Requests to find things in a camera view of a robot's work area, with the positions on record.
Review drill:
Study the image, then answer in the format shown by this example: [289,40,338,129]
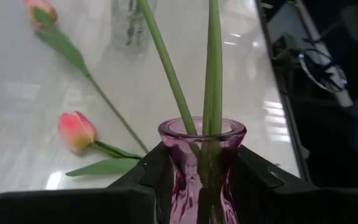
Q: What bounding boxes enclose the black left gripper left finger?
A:
[0,141,175,224]

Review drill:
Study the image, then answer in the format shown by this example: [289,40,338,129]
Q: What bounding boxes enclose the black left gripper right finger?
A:
[228,144,358,224]

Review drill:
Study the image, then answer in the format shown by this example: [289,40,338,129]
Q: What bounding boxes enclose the purple glass vase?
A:
[157,116,247,224]

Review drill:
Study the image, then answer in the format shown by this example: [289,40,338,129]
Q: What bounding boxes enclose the clear cut-glass vase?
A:
[112,0,158,54]

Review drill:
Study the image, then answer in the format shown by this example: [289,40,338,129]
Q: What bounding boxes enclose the silver aluminium extrusion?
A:
[293,0,354,107]

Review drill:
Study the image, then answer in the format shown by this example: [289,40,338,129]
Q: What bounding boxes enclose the coiled white blue cable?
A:
[298,48,348,93]

